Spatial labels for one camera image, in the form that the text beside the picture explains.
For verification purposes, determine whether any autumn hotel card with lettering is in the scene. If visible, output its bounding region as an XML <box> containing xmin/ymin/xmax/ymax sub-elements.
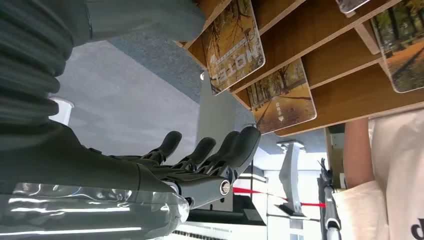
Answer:
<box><xmin>200</xmin><ymin>0</ymin><xmax>267</xmax><ymax>97</ymax></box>

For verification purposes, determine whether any autumn tree card small print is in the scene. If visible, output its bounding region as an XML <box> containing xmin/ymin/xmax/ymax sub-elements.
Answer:
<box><xmin>246</xmin><ymin>58</ymin><xmax>318</xmax><ymax>135</ymax></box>

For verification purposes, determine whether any wooden card holder rack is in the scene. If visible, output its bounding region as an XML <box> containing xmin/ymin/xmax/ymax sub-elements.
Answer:
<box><xmin>174</xmin><ymin>0</ymin><xmax>424</xmax><ymax>138</ymax></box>

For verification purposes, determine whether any person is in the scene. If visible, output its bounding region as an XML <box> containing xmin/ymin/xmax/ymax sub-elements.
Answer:
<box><xmin>332</xmin><ymin>109</ymin><xmax>424</xmax><ymax>240</ymax></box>

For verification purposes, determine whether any grey card corner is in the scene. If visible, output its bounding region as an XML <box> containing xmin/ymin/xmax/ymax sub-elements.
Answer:
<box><xmin>335</xmin><ymin>0</ymin><xmax>371</xmax><ymax>14</ymax></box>

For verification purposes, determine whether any autumn path card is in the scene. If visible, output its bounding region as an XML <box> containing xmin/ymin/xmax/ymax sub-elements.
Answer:
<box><xmin>370</xmin><ymin>0</ymin><xmax>424</xmax><ymax>94</ymax></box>

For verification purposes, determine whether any white cylindrical cup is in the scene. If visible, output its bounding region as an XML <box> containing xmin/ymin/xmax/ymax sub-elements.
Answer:
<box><xmin>48</xmin><ymin>97</ymin><xmax>75</xmax><ymax>127</ymax></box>

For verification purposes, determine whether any ribbed grey right arm sleeve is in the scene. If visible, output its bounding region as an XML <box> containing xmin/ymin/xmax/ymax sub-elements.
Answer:
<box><xmin>0</xmin><ymin>0</ymin><xmax>74</xmax><ymax>126</ymax></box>

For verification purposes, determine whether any white curved display stand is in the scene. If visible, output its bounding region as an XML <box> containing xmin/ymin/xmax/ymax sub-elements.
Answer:
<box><xmin>276</xmin><ymin>141</ymin><xmax>308</xmax><ymax>218</ymax></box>

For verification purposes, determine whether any red barrier belt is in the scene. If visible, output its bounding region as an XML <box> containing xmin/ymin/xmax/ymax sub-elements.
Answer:
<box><xmin>232</xmin><ymin>187</ymin><xmax>328</xmax><ymax>209</ymax></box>

